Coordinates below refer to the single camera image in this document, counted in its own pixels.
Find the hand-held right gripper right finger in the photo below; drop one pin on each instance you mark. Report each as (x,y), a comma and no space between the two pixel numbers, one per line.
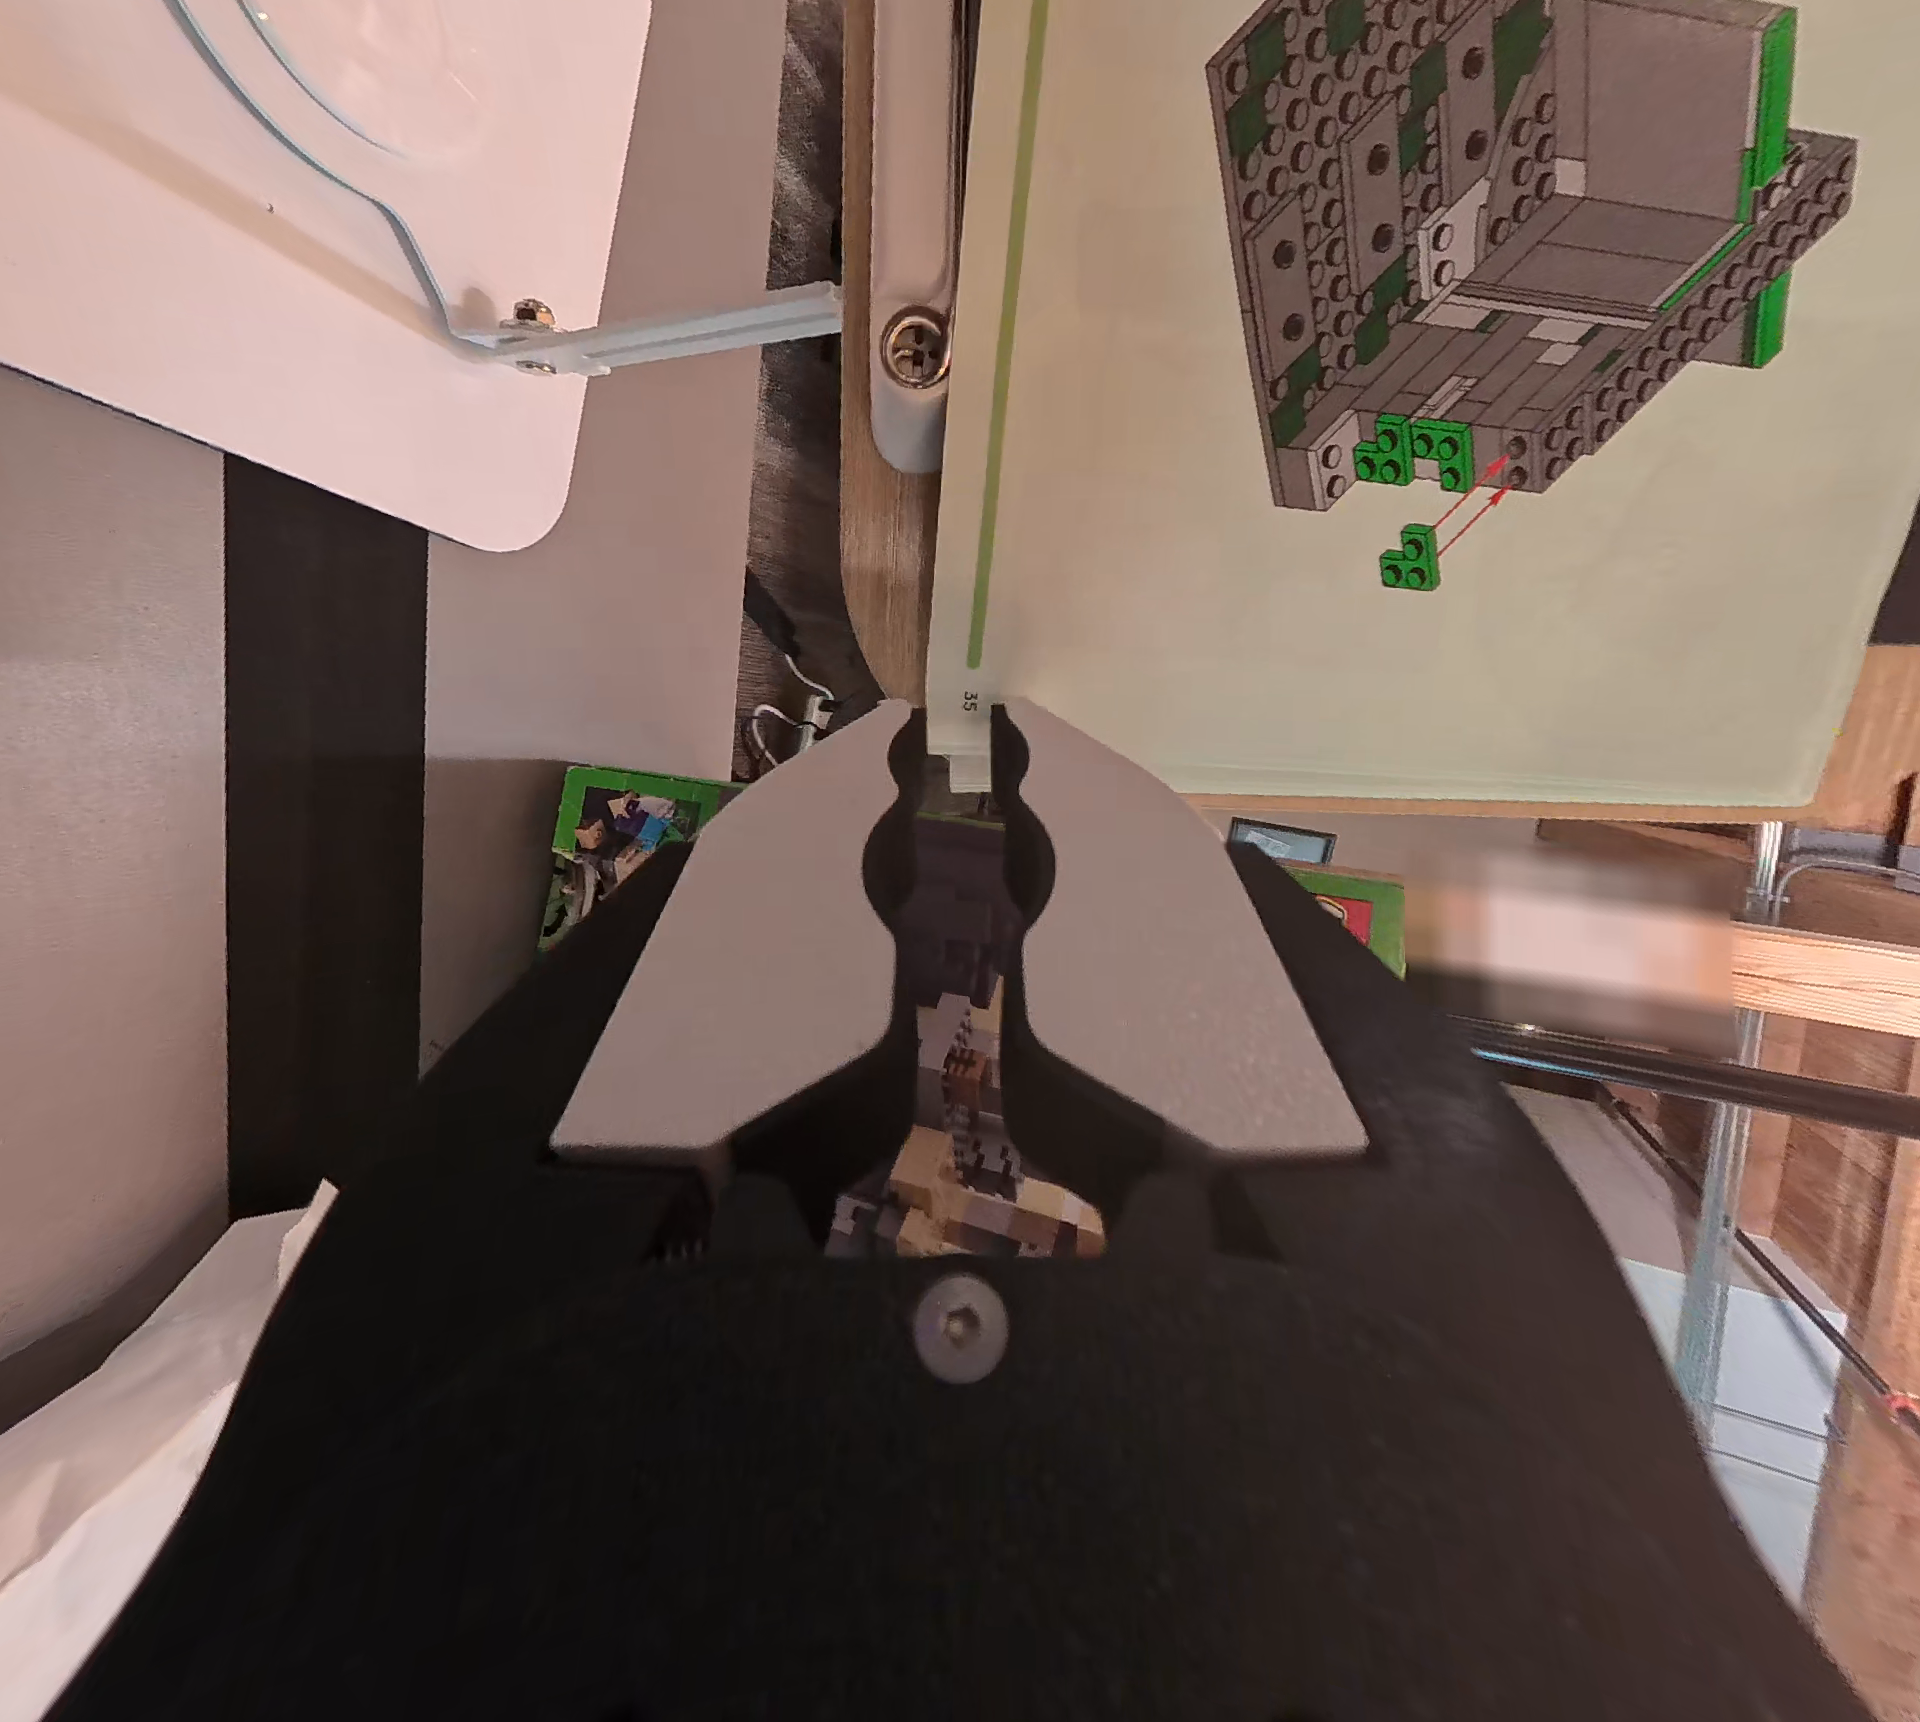
(1186,1000)

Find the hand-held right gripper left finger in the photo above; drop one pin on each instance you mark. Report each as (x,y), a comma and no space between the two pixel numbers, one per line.
(720,1000)

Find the brick instruction booklet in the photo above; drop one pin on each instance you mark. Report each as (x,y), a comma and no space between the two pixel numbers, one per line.
(1349,643)

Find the white and wooden book stand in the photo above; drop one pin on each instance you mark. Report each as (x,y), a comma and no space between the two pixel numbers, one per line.
(300,252)

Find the green toy brick set box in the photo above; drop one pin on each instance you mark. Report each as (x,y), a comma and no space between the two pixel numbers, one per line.
(628,824)

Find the white paper bag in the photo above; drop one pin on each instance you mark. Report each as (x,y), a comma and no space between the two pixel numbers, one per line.
(104,1450)

